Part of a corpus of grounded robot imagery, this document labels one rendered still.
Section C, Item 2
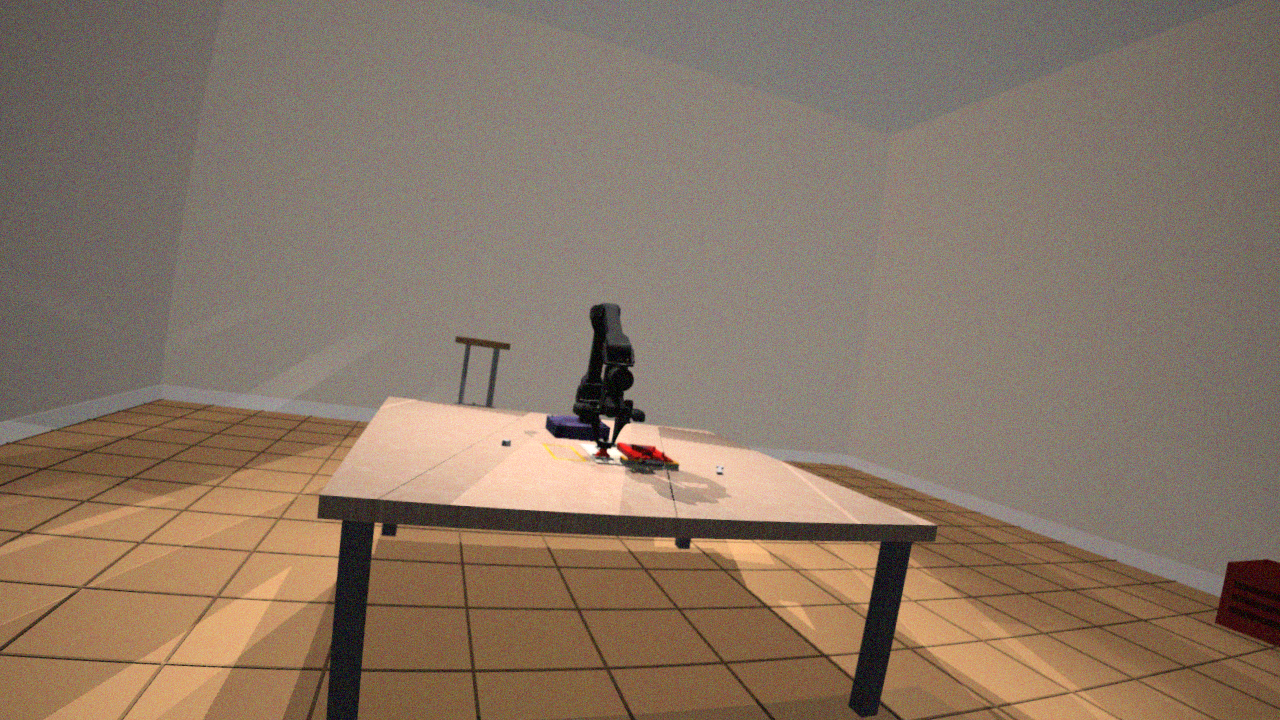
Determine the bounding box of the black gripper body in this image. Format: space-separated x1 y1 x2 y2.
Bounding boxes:
572 386 645 421

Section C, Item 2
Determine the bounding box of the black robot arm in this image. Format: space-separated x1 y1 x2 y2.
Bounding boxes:
575 304 635 419

